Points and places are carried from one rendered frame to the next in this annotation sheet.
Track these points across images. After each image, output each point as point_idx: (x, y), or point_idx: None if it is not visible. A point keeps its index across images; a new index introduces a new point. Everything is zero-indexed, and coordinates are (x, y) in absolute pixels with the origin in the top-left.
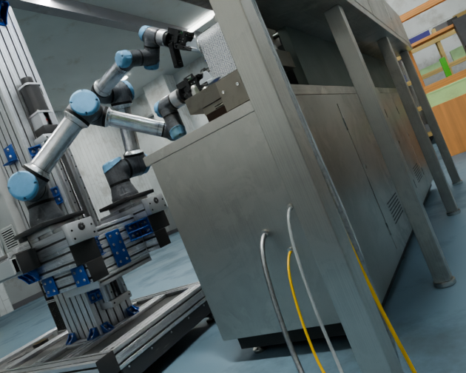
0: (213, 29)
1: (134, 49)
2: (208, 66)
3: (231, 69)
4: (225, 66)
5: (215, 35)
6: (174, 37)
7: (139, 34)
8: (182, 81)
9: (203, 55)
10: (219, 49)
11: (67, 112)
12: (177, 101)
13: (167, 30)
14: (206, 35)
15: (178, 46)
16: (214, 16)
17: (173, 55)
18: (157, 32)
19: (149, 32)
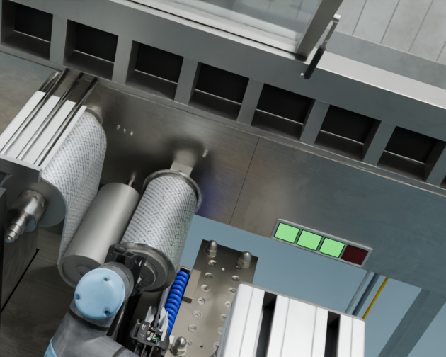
0: (179, 239)
1: (134, 355)
2: (162, 302)
3: (168, 288)
4: (168, 289)
5: (180, 248)
6: (139, 275)
7: (117, 307)
8: (151, 353)
9: (166, 287)
10: (174, 267)
11: None
12: None
13: (129, 265)
14: (175, 253)
15: (140, 291)
16: (41, 171)
17: (120, 313)
18: (131, 282)
19: (126, 292)
